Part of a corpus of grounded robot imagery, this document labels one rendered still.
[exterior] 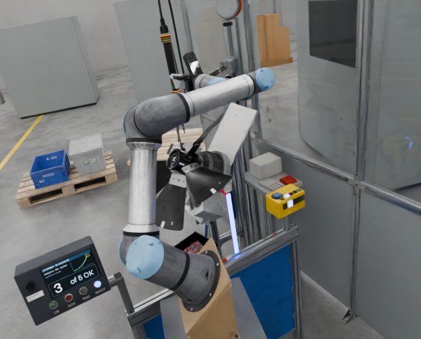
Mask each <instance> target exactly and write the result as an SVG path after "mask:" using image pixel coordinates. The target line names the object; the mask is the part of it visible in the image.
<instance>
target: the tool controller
mask: <svg viewBox="0 0 421 339"><path fill-rule="evenodd" d="M13 278H14V280H15V282H16V284H17V287H18V289H19V290H20V293H21V295H22V297H23V299H24V302H25V304H26V306H27V308H28V311H29V312H30V315H31V316H32V319H33V321H34V323H35V325H36V326H38V325H40V324H42V323H44V322H46V321H48V320H50V319H52V318H54V317H56V316H58V315H60V314H62V313H64V312H66V311H68V310H70V309H72V308H74V307H76V306H78V305H80V304H82V303H85V302H86V301H89V300H91V299H93V298H95V297H97V296H99V295H101V294H103V293H105V292H107V291H109V290H111V286H110V283H109V281H108V278H107V276H106V273H105V271H104V268H103V266H102V263H101V260H100V257H99V256H98V252H97V250H96V248H95V245H94V243H93V241H92V239H91V236H89V235H88V236H87V237H84V238H81V239H79V240H77V241H74V242H72V243H69V244H67V245H65V246H63V247H60V248H57V249H55V250H53V251H51V252H48V253H46V254H43V255H41V256H38V257H36V258H33V259H31V260H28V261H27V262H24V263H21V264H19V265H17V266H16V267H15V273H14V277H13ZM61 278H63V280H64V282H65V284H66V286H67V289H68V291H67V292H64V293H62V294H60V295H58V296H56V297H52V294H51V292H50V289H49V288H48V285H49V284H50V283H53V282H55V281H57V280H59V279H61ZM96 280H100V281H101V282H102V285H101V286H100V287H99V288H95V287H94V285H93V284H94V282H95V281H96ZM81 287H86V288H87V292H86V294H84V295H82V294H80V292H79V290H80V288H81ZM67 294H72V296H73V299H72V300H71V301H69V302H68V301H65V295H67ZM51 301H56V302H57V303H58V306H57V307H56V308H55V309H51V308H50V307H49V304H50V302H51Z"/></svg>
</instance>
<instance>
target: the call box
mask: <svg viewBox="0 0 421 339"><path fill-rule="evenodd" d="M296 189H298V187H296V186H294V185H293V184H288V185H286V186H284V187H282V188H279V189H278V190H275V191H274V192H271V193H269V194H267V195H265V197H266V210H267V211H268V212H269V213H271V214H273V215H274V216H275V217H277V218H278V219H281V218H283V217H285V216H287V215H289V214H291V213H293V212H295V211H297V210H299V209H301V208H303V207H304V206H305V200H303V201H301V202H299V203H297V204H295V205H293V206H291V207H289V201H290V200H292V199H294V198H297V197H299V196H301V195H303V194H305V191H304V190H302V189H301V191H300V192H298V191H297V193H294V194H293V195H290V196H289V197H285V194H289V192H293V191H294V190H296ZM276 192H279V193H281V194H282V196H281V197H283V198H284V200H280V199H279V198H273V194H274V193H276ZM284 203H287V209H285V210H283V204H284Z"/></svg>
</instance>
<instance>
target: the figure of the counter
mask: <svg viewBox="0 0 421 339"><path fill-rule="evenodd" d="M48 288H49V289H50V292H51V294H52V297H56V296H58V295H60V294H62V293H64V292H67V291H68V289H67V286H66V284H65V282H64V280H63V278H61V279H59V280H57V281H55V282H52V283H50V284H49V285H48Z"/></svg>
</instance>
